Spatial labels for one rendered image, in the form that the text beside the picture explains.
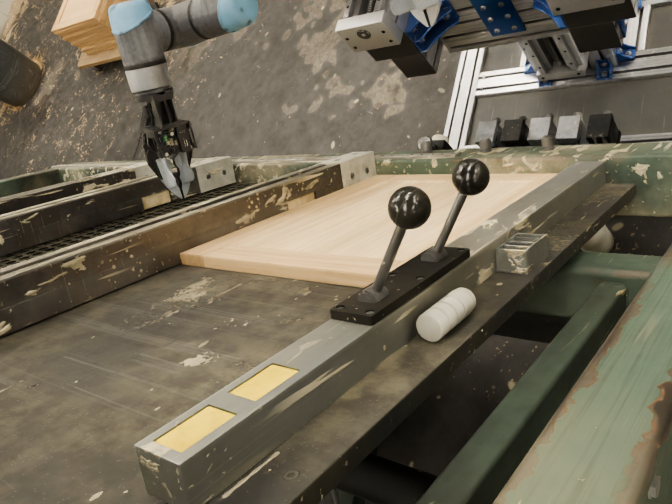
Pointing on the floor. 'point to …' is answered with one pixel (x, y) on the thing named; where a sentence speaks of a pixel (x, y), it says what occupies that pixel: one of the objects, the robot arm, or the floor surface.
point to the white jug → (601, 242)
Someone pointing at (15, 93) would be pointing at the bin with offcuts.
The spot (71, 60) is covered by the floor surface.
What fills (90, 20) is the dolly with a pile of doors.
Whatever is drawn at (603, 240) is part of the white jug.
